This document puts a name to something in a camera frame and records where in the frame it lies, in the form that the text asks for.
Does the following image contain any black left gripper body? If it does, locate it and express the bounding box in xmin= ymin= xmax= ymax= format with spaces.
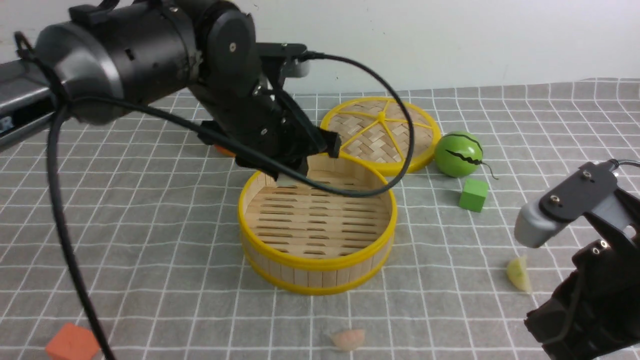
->
xmin=189 ymin=84 xmax=342 ymax=176

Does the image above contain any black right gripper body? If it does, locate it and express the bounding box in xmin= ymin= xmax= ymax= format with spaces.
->
xmin=524 ymin=189 xmax=639 ymax=360

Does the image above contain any pale green dumpling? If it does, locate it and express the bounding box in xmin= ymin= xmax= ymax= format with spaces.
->
xmin=505 ymin=255 xmax=533 ymax=294

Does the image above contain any pink dumpling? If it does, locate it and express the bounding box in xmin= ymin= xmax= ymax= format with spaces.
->
xmin=330 ymin=328 xmax=366 ymax=353

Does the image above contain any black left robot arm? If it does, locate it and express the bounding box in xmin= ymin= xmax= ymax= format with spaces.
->
xmin=1 ymin=0 xmax=341 ymax=174

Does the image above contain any woven bamboo steamer lid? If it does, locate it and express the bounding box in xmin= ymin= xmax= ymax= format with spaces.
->
xmin=320 ymin=96 xmax=442 ymax=177

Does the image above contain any bamboo steamer tray yellow rim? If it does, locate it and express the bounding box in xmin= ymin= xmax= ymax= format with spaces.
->
xmin=237 ymin=171 xmax=398 ymax=296

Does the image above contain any orange toy pear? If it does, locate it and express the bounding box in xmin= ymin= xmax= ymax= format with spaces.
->
xmin=214 ymin=145 xmax=236 ymax=158

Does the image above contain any grey checked tablecloth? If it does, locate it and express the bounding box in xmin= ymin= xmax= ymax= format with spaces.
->
xmin=0 ymin=78 xmax=640 ymax=360

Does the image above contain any green foam cube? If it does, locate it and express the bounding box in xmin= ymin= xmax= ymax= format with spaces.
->
xmin=458 ymin=178 xmax=489 ymax=213

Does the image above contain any green toy watermelon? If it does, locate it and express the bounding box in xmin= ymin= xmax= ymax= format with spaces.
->
xmin=434 ymin=130 xmax=498 ymax=180

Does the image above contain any orange foam cube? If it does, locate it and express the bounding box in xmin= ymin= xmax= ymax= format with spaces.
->
xmin=45 ymin=323 xmax=101 ymax=360

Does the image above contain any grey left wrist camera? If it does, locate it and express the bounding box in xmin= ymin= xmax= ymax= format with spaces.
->
xmin=256 ymin=42 xmax=311 ymax=84

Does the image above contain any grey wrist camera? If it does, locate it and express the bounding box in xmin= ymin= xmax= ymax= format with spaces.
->
xmin=513 ymin=159 xmax=618 ymax=249
xmin=256 ymin=42 xmax=311 ymax=84

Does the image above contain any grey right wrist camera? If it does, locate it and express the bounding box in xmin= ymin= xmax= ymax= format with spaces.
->
xmin=513 ymin=159 xmax=618 ymax=249

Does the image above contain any black right camera cable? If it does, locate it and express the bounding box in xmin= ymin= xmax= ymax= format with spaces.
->
xmin=607 ymin=158 xmax=640 ymax=172

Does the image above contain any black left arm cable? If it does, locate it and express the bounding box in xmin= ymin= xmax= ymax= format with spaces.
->
xmin=14 ymin=31 xmax=416 ymax=360

